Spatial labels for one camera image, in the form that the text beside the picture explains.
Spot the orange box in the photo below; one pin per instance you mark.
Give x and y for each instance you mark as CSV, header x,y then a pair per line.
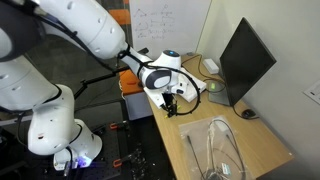
x,y
130,83

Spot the white power adapter box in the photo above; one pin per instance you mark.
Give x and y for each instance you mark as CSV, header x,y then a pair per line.
x,y
210,65

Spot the grey monitor stand base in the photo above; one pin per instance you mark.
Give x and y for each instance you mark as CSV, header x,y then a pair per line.
x,y
218,95

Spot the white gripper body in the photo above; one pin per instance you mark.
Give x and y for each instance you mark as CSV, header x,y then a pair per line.
x,y
178,87

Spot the black marker with yellow ends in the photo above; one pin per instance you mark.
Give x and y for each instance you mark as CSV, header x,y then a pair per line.
x,y
172,112

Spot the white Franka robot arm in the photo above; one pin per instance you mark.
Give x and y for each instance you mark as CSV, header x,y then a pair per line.
x,y
56,83

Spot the white whiteboard with drawings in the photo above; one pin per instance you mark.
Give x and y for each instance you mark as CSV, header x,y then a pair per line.
x,y
166,23

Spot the black camera mount rod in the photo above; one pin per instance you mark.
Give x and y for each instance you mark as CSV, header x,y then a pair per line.
x,y
100,78

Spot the white paper wall label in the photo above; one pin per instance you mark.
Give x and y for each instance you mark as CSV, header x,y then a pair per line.
x,y
313,91

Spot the black computer monitor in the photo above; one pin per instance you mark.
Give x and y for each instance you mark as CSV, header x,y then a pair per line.
x,y
245,61

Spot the black computer mouse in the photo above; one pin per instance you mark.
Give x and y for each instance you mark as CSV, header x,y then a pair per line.
x,y
248,114

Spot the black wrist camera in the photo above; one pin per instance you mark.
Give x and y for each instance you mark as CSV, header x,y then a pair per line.
x,y
167,99

